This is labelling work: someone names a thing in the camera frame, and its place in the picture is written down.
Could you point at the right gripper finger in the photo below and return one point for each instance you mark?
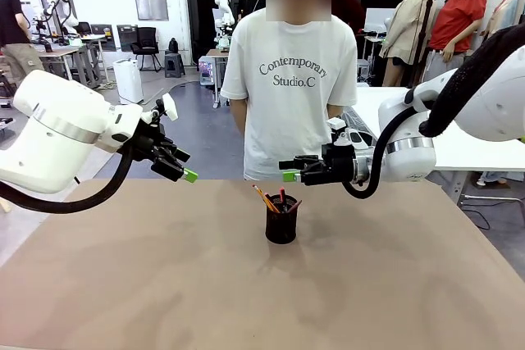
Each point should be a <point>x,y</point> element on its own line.
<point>305,177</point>
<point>303,162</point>

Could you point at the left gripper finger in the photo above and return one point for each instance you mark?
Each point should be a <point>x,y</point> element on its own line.
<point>179,157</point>
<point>170,170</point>

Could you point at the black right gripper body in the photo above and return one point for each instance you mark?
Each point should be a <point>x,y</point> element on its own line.
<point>338,163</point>

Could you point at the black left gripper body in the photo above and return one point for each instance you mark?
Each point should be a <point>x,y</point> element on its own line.
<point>149,143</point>

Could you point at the black marker with red cap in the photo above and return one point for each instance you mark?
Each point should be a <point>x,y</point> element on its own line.
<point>283,195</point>

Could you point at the brown red pen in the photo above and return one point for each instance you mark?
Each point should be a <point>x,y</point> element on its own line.
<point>296,205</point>

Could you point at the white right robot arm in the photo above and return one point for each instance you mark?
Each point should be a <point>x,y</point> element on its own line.
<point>410,157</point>

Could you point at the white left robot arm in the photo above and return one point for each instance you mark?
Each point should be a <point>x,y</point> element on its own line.
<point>53,128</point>

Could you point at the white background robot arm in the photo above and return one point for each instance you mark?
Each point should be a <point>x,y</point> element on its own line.
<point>223,1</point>

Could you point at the black mesh pen holder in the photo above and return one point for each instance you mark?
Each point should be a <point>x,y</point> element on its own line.
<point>281,227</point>

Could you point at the person in white T-shirt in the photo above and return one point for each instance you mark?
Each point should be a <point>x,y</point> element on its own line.
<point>291,112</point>

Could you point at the white air purifier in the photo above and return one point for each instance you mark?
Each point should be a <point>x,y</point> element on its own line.
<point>128,83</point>

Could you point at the black step stool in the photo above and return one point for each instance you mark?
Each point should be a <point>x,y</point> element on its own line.
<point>175,65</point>

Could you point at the computer case with lights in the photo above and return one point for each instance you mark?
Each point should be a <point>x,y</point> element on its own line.
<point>206,71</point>

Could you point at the black office chair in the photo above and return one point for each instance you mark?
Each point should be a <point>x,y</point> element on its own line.
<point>145,42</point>

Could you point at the black bag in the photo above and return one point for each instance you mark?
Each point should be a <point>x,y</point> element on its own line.
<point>173,44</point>

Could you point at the wooden background table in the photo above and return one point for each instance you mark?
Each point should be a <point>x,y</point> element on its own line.
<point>215,53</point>

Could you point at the grey workbench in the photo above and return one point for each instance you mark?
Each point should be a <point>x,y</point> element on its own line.
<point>61,53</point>

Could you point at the black tripod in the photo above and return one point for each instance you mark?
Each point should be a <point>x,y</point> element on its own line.
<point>422,38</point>

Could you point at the mannequin in beige coat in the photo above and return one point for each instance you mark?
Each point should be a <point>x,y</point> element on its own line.
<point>406,26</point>

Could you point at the light wooden leg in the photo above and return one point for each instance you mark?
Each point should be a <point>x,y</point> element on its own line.
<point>5,202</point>

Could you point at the person in black T-shirt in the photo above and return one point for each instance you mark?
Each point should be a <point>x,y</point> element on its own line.
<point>12,18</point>

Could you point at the person in red shirt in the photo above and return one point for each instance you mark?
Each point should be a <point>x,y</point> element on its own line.
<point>459,14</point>

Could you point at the mannequin with bucket hat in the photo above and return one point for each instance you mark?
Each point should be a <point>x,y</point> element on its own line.
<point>508,5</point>

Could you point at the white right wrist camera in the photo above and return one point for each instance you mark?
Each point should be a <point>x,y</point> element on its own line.
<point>335,123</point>

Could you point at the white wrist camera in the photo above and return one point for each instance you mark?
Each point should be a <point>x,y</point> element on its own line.
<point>335,123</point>
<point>170,107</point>

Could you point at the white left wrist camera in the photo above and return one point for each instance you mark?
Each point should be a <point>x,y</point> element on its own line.
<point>170,107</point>

